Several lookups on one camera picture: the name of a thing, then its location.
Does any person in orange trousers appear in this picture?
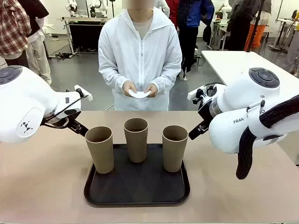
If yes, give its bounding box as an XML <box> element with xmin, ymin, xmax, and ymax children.
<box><xmin>245</xmin><ymin>0</ymin><xmax>273</xmax><ymax>49</ymax></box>

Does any person in dark coat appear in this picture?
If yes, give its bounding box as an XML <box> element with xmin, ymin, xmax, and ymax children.
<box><xmin>226</xmin><ymin>0</ymin><xmax>257</xmax><ymax>51</ymax></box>

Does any person in grey trousers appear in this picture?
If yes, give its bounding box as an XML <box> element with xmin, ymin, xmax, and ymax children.
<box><xmin>284</xmin><ymin>30</ymin><xmax>299</xmax><ymax>77</ymax></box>

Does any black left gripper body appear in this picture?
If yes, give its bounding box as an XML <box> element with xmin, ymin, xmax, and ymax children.
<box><xmin>41</xmin><ymin>116</ymin><xmax>71</xmax><ymax>130</ymax></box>

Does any person in blue jacket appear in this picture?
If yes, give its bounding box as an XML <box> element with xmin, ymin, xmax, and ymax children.
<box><xmin>177</xmin><ymin>0</ymin><xmax>215</xmax><ymax>81</ymax></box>

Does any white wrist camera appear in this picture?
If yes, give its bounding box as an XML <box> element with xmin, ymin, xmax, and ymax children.
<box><xmin>187</xmin><ymin>85</ymin><xmax>211</xmax><ymax>105</ymax></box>
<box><xmin>74</xmin><ymin>84</ymin><xmax>93</xmax><ymax>101</ymax></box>

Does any person's left hand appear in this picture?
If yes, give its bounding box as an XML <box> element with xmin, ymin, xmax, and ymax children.
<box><xmin>144</xmin><ymin>83</ymin><xmax>160</xmax><ymax>98</ymax></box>

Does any large white table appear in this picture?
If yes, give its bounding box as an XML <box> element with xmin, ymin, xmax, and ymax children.
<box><xmin>200</xmin><ymin>50</ymin><xmax>299</xmax><ymax>86</ymax></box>

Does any person in red top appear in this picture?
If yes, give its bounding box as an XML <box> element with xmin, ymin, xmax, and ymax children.
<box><xmin>167</xmin><ymin>0</ymin><xmax>180</xmax><ymax>24</ymax></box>

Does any person in plaid shirt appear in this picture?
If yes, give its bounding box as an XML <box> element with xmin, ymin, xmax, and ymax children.
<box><xmin>0</xmin><ymin>0</ymin><xmax>32</xmax><ymax>68</ymax></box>

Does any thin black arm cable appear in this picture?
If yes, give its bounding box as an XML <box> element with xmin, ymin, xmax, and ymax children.
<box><xmin>41</xmin><ymin>92</ymin><xmax>89</xmax><ymax>129</ymax></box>

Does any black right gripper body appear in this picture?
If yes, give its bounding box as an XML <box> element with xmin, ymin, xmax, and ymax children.
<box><xmin>197</xmin><ymin>99</ymin><xmax>212</xmax><ymax>122</ymax></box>

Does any black stand pole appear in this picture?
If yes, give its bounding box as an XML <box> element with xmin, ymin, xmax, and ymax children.
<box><xmin>244</xmin><ymin>0</ymin><xmax>266</xmax><ymax>52</ymax></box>

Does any tall brown cup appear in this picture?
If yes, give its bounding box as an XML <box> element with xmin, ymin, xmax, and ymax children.
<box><xmin>85</xmin><ymin>126</ymin><xmax>115</xmax><ymax>175</ymax></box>
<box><xmin>123</xmin><ymin>118</ymin><xmax>149</xmax><ymax>163</ymax></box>
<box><xmin>162</xmin><ymin>125</ymin><xmax>189</xmax><ymax>173</ymax></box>

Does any black plastic tray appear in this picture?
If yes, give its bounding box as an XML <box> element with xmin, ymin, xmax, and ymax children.
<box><xmin>83</xmin><ymin>143</ymin><xmax>191</xmax><ymax>208</ymax></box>

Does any person's right hand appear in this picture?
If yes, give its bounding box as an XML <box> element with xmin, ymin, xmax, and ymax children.
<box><xmin>122</xmin><ymin>80</ymin><xmax>138</xmax><ymax>96</ymax></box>

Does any person's left forearm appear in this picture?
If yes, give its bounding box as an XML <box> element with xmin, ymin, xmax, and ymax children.
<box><xmin>150</xmin><ymin>66</ymin><xmax>182</xmax><ymax>89</ymax></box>

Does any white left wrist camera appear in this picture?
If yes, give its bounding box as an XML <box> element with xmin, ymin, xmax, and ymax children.
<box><xmin>74</xmin><ymin>84</ymin><xmax>93</xmax><ymax>101</ymax></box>

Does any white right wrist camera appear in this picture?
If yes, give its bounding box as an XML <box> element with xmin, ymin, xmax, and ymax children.
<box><xmin>187</xmin><ymin>85</ymin><xmax>211</xmax><ymax>105</ymax></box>

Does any person in white jacket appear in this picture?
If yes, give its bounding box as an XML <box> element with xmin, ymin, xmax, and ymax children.
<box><xmin>98</xmin><ymin>0</ymin><xmax>183</xmax><ymax>112</ymax></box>

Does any white background desk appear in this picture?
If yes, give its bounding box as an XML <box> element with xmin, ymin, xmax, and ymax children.
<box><xmin>268</xmin><ymin>17</ymin><xmax>299</xmax><ymax>51</ymax></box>

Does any person in black vest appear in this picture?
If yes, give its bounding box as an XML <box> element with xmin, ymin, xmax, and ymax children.
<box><xmin>18</xmin><ymin>0</ymin><xmax>52</xmax><ymax>86</ymax></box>

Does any small white background robot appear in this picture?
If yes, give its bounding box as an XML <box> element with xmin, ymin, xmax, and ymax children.
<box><xmin>66</xmin><ymin>0</ymin><xmax>78</xmax><ymax>17</ymax></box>
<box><xmin>88</xmin><ymin>0</ymin><xmax>108</xmax><ymax>17</ymax></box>

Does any black cable pile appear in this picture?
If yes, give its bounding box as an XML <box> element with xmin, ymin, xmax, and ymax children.
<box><xmin>55</xmin><ymin>51</ymin><xmax>79</xmax><ymax>61</ymax></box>

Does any workbench with black panel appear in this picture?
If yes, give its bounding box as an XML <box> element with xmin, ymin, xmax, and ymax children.
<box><xmin>62</xmin><ymin>15</ymin><xmax>113</xmax><ymax>55</ymax></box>

